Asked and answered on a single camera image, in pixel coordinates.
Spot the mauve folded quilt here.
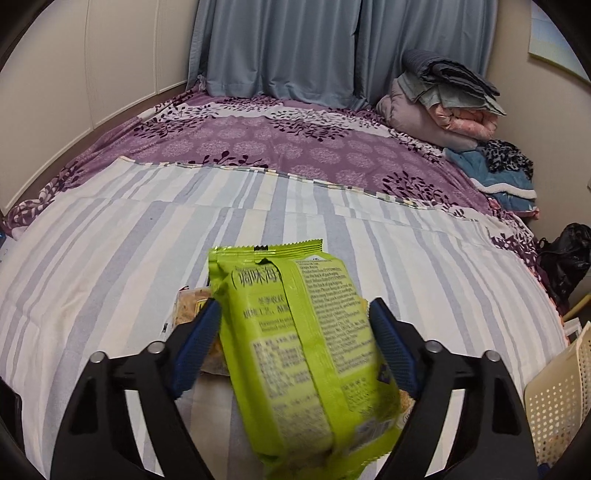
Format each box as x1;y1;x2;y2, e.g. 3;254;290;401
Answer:
376;83;478;151

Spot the purple floral bed sheet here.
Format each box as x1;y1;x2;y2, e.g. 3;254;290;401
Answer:
0;76;566;324

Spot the pink floral folded quilt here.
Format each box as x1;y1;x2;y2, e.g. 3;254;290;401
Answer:
429;104;499;141

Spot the blue fleece blanket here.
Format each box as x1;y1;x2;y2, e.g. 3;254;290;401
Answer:
445;148;539;213

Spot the striped blanket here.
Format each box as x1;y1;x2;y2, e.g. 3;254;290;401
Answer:
0;157;568;480

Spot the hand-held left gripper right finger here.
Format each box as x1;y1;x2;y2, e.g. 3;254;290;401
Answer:
368;298;539;480

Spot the pale green folded blanket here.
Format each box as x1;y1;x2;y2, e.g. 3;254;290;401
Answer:
397;74;509;116

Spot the black plastic bag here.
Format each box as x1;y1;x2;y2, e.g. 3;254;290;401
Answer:
538;223;591;305

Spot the beige cracker packet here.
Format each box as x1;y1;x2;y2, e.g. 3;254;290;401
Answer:
161;286;232;377

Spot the green snack packet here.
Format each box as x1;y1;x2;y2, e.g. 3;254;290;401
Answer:
208;239;404;469

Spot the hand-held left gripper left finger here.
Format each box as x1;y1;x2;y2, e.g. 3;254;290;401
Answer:
50;298;222;480

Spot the grey-blue curtain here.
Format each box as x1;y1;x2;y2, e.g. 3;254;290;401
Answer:
187;0;497;112

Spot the cream perforated plastic basket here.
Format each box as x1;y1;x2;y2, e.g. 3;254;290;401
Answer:
524;320;591;467

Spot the dark grey folded blanket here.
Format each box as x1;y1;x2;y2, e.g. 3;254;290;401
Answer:
402;48;502;100

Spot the wall poster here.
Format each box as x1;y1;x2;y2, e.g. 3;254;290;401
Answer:
529;0;591;84

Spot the white wardrobe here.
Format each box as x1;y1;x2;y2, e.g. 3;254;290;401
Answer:
0;0;199;213

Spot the leopard print cloth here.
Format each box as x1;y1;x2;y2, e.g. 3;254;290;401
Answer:
478;140;534;178

